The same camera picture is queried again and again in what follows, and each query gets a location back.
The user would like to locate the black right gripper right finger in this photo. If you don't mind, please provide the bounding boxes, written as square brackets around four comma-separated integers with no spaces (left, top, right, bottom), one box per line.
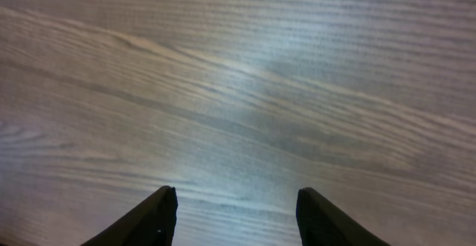
[295,187,389,246]

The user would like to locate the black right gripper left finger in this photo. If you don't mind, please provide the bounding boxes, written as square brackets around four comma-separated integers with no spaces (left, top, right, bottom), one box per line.
[83,186,178,246]

